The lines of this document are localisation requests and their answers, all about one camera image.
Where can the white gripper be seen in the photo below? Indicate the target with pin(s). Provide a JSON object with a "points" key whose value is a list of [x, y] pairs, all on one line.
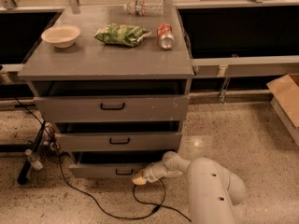
{"points": [[151, 172]]}

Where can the grey bottom drawer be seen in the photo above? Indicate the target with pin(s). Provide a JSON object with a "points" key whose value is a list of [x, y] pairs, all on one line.
{"points": [[113, 164]]}

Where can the grey drawer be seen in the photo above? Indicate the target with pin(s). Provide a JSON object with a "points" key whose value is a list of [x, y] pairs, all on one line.
{"points": [[102, 109], [113, 164], [118, 141]]}

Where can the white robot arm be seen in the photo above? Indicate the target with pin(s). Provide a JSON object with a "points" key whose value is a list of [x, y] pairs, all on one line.
{"points": [[213, 190]]}

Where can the grey middle drawer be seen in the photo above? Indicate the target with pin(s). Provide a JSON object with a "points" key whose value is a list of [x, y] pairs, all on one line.
{"points": [[118, 141]]}

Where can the grey top drawer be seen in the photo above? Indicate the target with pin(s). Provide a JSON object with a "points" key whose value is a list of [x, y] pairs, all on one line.
{"points": [[102, 109]]}

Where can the grey drawer cabinet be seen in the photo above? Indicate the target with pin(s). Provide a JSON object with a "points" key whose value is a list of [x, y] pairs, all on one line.
{"points": [[92, 68]]}

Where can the small bottle on floor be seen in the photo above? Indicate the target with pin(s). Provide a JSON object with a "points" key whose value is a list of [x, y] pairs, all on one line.
{"points": [[34, 159]]}

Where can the black stand leg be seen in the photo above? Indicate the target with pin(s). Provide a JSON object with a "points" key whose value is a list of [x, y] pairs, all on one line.
{"points": [[22, 178]]}

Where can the red soda can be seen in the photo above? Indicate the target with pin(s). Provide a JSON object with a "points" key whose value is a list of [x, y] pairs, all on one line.
{"points": [[165, 36]]}

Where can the green chip bag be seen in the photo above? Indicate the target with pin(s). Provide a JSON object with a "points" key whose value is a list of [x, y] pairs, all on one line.
{"points": [[122, 34]]}

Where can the beige bowl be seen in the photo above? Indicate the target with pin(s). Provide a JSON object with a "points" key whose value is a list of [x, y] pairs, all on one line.
{"points": [[61, 36]]}

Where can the cardboard box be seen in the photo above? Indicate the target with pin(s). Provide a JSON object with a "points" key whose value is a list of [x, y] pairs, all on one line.
{"points": [[286, 102]]}

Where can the clear plastic water bottle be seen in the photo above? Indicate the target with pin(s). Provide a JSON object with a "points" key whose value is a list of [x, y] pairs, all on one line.
{"points": [[144, 8]]}

